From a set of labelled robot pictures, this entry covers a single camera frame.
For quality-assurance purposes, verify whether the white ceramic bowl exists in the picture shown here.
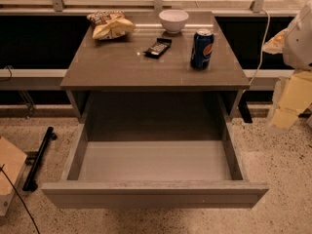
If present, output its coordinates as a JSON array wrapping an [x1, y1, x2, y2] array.
[[159, 10, 189, 34]]

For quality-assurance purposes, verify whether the yellow chip bag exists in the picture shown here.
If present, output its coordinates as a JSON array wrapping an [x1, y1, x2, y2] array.
[[87, 11, 136, 40]]

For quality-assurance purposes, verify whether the open grey top drawer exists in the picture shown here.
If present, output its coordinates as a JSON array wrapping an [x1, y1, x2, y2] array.
[[40, 91, 270, 211]]

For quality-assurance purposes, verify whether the blue pepsi can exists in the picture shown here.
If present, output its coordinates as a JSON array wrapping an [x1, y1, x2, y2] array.
[[190, 28, 215, 70]]

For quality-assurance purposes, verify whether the black metal bar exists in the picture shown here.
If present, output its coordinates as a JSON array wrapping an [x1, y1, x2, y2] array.
[[22, 127, 58, 191]]

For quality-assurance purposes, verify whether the black cable on floor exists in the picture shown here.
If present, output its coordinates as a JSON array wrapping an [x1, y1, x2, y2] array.
[[0, 164, 41, 234]]

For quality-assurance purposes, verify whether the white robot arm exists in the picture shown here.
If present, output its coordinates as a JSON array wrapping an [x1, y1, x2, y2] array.
[[262, 1, 312, 134]]

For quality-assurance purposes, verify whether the white cable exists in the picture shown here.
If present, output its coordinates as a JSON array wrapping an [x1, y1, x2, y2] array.
[[248, 9, 271, 86]]

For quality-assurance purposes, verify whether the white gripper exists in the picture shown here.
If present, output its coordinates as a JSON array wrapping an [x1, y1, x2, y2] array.
[[262, 28, 312, 135]]

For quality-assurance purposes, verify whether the grey cabinet with top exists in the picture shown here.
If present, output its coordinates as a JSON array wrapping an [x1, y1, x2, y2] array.
[[60, 11, 250, 113]]

